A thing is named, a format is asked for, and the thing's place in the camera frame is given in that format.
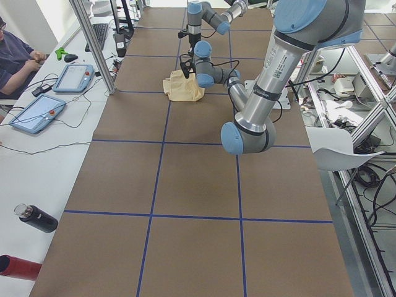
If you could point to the aluminium frame post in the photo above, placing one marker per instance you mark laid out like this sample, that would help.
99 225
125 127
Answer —
89 34

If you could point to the blue teach pendant near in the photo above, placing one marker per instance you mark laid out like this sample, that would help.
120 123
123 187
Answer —
36 116

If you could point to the blue teach pendant far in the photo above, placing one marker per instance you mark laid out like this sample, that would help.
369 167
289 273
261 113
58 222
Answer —
75 78

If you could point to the black keyboard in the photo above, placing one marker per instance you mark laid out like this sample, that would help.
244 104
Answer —
101 32

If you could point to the beige long-sleeve printed shirt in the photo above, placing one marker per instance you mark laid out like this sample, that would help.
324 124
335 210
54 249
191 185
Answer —
180 89

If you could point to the black bottle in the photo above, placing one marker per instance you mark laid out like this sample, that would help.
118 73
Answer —
35 217

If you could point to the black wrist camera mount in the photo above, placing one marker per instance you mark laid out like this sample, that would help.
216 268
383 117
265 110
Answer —
183 33
185 67

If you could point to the red bottle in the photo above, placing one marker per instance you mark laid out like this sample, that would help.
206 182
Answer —
15 267

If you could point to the white plastic chair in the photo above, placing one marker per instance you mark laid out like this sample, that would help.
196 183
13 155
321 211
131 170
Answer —
333 149

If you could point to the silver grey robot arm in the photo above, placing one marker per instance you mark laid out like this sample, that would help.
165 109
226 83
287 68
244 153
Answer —
197 12
299 28

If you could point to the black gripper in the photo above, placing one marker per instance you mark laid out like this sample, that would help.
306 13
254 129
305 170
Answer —
193 39
193 68

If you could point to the seated person in blue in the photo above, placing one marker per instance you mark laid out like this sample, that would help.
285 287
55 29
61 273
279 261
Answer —
19 64

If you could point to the blue teach pendant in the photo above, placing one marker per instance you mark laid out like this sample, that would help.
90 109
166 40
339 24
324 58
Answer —
75 78
36 116

